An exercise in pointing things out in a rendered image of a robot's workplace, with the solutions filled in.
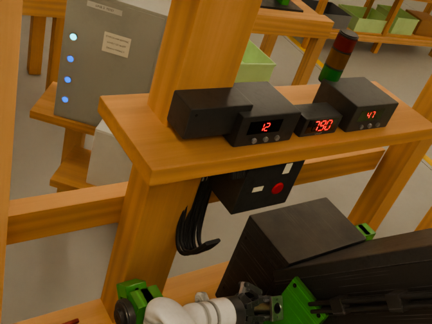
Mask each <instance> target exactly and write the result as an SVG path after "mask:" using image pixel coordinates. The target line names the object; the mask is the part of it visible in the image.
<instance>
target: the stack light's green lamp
mask: <svg viewBox="0 0 432 324"><path fill-rule="evenodd" d="M342 73H343V71H336V70H334V69H331V68H329V67H328V66H327V65H326V64H325V63H324V66H323V68H322V70H321V73H320V74H319V77H318V80H319V81H320V82H322V80H323V79H324V78H325V79H327V80H330V81H332V82H338V81H339V79H340V77H341V75H342Z"/></svg>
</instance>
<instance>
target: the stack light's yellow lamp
mask: <svg viewBox="0 0 432 324"><path fill-rule="evenodd" d="M350 56H351V55H345V54H342V53H340V52H338V51H336V50H335V49H334V48H333V47H332V48H331V50H330V52H329V54H328V57H327V59H326V61H325V64H326V65H327V66H328V67H329V68H331V69H334V70H336V71H343V70H344V68H345V66H346V64H347V62H348V60H349V58H350Z"/></svg>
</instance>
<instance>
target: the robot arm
mask: <svg viewBox="0 0 432 324"><path fill-rule="evenodd" d="M238 286H239V287H240V290H239V292H238V293H237V294H236V295H234V296H227V297H222V298H213V299H210V300H209V297H208V295H207V293H206V292H197V293H196V295H195V302H194V303H188V304H186V305H184V306H183V307H182V306H181V305H180V304H178V303H177V302H176V301H174V300H172V299H170V298H166V297H158V298H154V299H153V300H151V301H150V302H149V303H148V305H147V307H146V309H145V317H144V320H143V324H251V323H252V322H255V324H263V322H265V321H269V320H270V314H258V316H255V313H254V308H255V307H256V306H258V305H259V304H261V303H268V302H269V297H271V296H270V295H265V296H262V290H261V289H259V288H258V287H256V286H254V285H253V284H251V283H249V282H239V283H238ZM248 292H249V293H251V294H253V295H254V297H252V298H248V297H247V296H246V295H245V293H248Z"/></svg>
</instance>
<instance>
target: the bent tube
mask: <svg viewBox="0 0 432 324"><path fill-rule="evenodd" d="M254 312H256V313H262V314H270V321H278V320H283V319H284V314H283V298H282V295H279V296H271V297H269V302H268V303H261V304H259V305H258V306H256V307H255V308H254Z"/></svg>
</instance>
